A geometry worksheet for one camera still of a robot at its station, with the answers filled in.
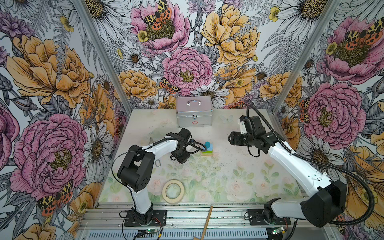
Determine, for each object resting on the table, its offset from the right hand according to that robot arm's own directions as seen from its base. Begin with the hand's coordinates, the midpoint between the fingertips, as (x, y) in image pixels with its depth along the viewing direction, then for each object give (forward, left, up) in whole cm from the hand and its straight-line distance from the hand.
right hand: (234, 142), depth 80 cm
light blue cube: (+4, +11, -12) cm, 17 cm away
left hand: (-2, +31, -16) cm, 35 cm away
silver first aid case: (+29, +21, -4) cm, 36 cm away
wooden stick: (-33, +16, -19) cm, 42 cm away
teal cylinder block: (+5, +14, -8) cm, 17 cm away
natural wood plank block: (+3, +14, -18) cm, 23 cm away
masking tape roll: (-23, +32, -17) cm, 43 cm away
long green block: (+4, +13, -17) cm, 22 cm away
